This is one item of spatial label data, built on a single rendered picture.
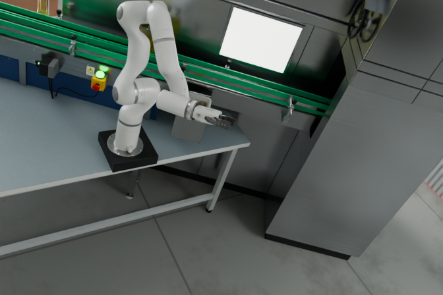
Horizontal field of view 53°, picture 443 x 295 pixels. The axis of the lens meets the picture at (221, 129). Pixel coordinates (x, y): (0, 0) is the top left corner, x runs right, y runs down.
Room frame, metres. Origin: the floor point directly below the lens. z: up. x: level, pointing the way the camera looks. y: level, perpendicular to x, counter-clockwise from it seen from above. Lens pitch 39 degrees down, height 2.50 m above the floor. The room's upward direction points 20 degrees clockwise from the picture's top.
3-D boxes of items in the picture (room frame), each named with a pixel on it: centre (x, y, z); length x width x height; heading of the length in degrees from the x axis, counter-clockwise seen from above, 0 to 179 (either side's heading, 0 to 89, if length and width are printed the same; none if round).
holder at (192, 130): (1.98, 0.19, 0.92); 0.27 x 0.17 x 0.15; 7
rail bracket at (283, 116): (2.11, -0.33, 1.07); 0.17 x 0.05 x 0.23; 7
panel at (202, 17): (2.31, 0.20, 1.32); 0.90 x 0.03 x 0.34; 97
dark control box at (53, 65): (1.89, 1.01, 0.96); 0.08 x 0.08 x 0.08; 7
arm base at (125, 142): (1.68, 0.45, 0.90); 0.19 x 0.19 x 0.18
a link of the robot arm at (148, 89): (1.70, 0.43, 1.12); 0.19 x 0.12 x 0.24; 135
